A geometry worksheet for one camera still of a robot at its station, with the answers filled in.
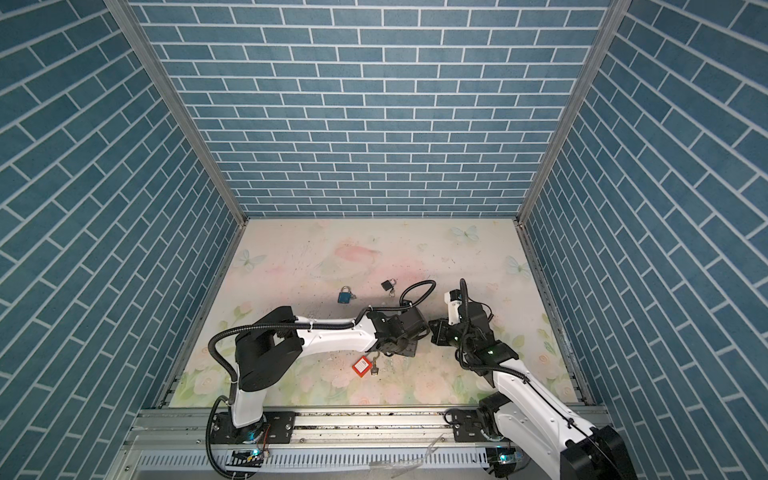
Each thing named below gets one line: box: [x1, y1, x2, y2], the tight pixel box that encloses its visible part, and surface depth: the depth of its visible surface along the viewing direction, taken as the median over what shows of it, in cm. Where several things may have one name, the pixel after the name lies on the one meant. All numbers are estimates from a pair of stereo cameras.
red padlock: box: [351, 355, 373, 378], surface depth 84 cm
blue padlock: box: [338, 285, 351, 304], surface depth 101 cm
